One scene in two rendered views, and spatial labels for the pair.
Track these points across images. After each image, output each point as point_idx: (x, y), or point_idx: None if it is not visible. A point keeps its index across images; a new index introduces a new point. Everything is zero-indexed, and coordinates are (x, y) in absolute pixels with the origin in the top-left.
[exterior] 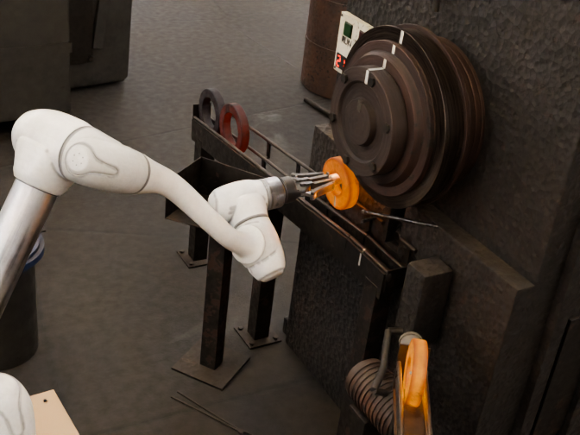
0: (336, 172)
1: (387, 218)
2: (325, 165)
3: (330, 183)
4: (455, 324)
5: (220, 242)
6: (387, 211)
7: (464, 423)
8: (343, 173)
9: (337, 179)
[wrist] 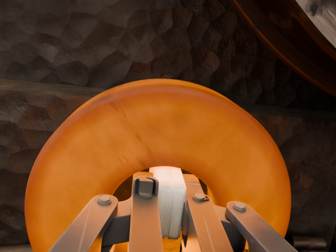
0: (163, 159)
1: (324, 224)
2: (53, 162)
3: (254, 219)
4: None
5: None
6: (323, 202)
7: None
8: (239, 139)
9: (189, 188)
